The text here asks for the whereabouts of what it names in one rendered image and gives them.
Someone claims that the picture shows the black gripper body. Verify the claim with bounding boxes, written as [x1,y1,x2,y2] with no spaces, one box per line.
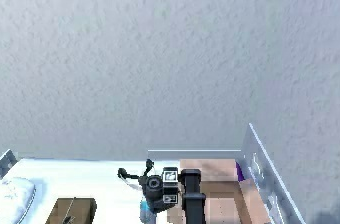
[138,174,170,215]

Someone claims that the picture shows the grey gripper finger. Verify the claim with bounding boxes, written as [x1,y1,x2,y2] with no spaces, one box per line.
[142,158,155,178]
[117,167,143,183]

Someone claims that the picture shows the blue black grey drill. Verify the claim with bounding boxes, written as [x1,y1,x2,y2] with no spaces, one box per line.
[139,196,159,224]

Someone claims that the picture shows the white bed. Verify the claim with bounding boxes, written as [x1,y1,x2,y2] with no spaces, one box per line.
[0,148,181,224]

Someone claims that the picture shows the brown box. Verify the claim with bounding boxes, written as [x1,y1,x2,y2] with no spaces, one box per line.
[45,197,98,224]

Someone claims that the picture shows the purple object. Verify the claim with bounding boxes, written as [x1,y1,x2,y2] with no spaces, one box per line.
[235,161,246,183]

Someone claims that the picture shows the white pillow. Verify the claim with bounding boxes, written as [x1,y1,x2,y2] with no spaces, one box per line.
[0,177,37,224]

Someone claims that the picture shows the white openwork frame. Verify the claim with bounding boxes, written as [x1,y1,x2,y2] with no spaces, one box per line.
[147,122,308,224]

